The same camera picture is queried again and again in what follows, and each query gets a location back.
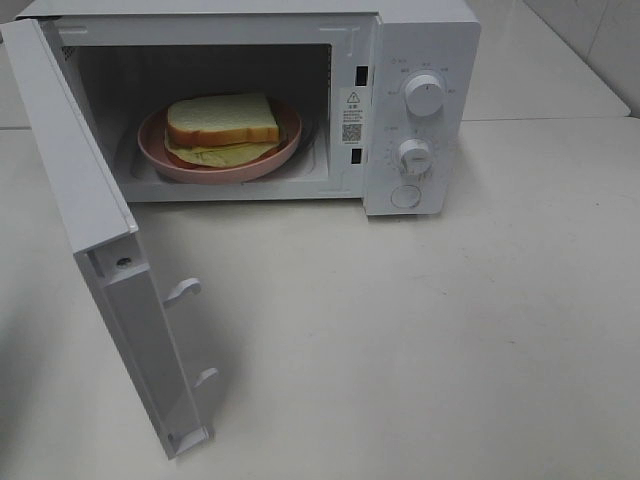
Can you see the round white door button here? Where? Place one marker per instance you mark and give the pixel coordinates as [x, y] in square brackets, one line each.
[406, 196]

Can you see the white bread sandwich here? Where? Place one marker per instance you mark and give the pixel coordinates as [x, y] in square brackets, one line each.
[222, 131]

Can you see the pink round plate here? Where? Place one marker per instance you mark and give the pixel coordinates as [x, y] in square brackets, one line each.
[151, 140]

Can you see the white microwave door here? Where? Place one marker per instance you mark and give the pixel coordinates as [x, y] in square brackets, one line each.
[103, 233]

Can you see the lower white timer knob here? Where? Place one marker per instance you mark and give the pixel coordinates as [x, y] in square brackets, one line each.
[415, 157]

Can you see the white warning label sticker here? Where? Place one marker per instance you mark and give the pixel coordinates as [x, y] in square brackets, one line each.
[353, 114]

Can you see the white microwave oven body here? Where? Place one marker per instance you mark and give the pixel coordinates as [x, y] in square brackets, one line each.
[135, 57]

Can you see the upper white power knob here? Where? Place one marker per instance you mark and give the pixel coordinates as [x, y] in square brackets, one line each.
[424, 94]

